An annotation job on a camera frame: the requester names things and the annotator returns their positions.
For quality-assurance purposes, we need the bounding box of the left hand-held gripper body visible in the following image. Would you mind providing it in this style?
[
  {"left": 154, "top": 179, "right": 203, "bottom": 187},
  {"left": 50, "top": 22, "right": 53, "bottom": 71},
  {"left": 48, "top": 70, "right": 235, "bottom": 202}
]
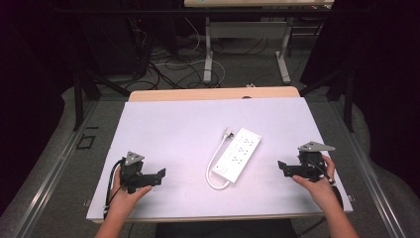
[{"left": 119, "top": 151, "right": 157, "bottom": 194}]

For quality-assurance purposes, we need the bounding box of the black metal stand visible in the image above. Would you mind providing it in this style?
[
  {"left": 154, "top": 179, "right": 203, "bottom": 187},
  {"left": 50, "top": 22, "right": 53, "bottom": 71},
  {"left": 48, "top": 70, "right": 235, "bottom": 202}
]
[
  {"left": 72, "top": 67, "right": 132, "bottom": 132},
  {"left": 298, "top": 67, "right": 357, "bottom": 134}
]

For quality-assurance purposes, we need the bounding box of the white floor cable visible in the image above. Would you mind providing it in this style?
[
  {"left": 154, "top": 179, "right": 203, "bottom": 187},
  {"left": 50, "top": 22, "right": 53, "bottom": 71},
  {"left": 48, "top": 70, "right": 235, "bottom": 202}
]
[{"left": 154, "top": 17, "right": 227, "bottom": 87}]

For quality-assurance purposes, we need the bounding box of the white power strip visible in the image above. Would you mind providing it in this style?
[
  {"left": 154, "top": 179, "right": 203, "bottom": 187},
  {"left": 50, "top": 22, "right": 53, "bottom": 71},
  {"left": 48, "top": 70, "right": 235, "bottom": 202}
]
[{"left": 211, "top": 127, "right": 263, "bottom": 183}]

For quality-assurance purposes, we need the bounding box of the white power cord with plug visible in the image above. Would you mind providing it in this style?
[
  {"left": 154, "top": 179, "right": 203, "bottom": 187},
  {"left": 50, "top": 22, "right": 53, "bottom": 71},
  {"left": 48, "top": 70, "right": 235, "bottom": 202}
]
[{"left": 205, "top": 127, "right": 236, "bottom": 191}]

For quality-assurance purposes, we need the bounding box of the metal floor rail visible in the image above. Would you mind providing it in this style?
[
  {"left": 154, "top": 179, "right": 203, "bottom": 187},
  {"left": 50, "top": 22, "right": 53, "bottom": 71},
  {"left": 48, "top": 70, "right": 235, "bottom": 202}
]
[
  {"left": 12, "top": 98, "right": 101, "bottom": 238},
  {"left": 329, "top": 100, "right": 408, "bottom": 238}
]

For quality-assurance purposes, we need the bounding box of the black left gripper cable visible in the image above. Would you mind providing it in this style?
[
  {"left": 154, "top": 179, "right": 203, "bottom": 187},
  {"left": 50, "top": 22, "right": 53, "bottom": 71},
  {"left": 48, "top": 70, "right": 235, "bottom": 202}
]
[{"left": 103, "top": 159, "right": 126, "bottom": 220}]

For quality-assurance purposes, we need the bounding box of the person's right hand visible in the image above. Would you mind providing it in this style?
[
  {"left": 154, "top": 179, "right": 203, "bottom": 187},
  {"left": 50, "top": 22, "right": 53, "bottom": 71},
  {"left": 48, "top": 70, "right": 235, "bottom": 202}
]
[{"left": 291, "top": 155, "right": 338, "bottom": 208}]

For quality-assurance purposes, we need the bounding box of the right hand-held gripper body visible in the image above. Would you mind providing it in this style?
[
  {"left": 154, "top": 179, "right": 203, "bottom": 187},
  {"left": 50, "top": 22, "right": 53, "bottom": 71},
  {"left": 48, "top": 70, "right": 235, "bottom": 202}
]
[{"left": 295, "top": 141, "right": 337, "bottom": 183}]

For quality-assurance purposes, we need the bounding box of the person's left hand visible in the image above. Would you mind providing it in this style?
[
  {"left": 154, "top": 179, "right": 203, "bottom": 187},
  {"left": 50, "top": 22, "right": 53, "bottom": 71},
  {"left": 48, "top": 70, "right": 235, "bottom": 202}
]
[{"left": 109, "top": 166, "right": 154, "bottom": 214}]

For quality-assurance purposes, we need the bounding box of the white table cover sheet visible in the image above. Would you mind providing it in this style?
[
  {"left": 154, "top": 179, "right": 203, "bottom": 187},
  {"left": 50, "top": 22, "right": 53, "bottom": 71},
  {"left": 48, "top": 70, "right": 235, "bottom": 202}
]
[{"left": 85, "top": 96, "right": 354, "bottom": 221}]

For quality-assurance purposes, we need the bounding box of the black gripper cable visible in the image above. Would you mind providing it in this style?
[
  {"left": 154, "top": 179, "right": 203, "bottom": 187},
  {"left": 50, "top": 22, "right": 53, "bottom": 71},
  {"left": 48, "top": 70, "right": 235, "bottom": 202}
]
[
  {"left": 103, "top": 159, "right": 126, "bottom": 220},
  {"left": 306, "top": 159, "right": 345, "bottom": 210}
]

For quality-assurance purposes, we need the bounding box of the wooden table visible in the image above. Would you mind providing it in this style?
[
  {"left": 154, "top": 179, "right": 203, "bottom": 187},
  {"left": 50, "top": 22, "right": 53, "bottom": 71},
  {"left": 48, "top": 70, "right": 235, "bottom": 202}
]
[{"left": 91, "top": 85, "right": 332, "bottom": 224}]

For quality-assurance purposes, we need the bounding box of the white-legged desk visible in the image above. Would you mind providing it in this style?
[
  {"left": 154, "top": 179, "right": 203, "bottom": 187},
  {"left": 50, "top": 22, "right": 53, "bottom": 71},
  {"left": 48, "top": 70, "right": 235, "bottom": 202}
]
[{"left": 183, "top": 0, "right": 335, "bottom": 85}]

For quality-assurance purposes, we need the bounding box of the dark cloth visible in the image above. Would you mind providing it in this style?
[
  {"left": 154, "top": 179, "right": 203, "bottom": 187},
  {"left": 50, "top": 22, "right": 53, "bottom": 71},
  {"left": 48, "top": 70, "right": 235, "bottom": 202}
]
[{"left": 154, "top": 218, "right": 299, "bottom": 238}]

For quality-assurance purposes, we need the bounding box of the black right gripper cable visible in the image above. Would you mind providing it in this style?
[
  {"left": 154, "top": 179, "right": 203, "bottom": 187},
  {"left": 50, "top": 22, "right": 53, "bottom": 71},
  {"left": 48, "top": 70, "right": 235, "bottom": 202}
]
[{"left": 306, "top": 159, "right": 345, "bottom": 210}]

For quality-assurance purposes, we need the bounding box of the tangle of black floor cables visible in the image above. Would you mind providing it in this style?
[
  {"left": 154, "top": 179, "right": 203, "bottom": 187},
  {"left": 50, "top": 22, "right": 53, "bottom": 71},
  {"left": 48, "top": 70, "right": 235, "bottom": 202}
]
[{"left": 124, "top": 19, "right": 269, "bottom": 91}]

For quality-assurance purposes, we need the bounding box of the black equipment cabinet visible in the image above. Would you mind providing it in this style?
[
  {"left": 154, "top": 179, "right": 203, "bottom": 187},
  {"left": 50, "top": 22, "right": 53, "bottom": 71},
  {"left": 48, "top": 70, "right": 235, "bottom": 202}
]
[{"left": 77, "top": 13, "right": 181, "bottom": 77}]

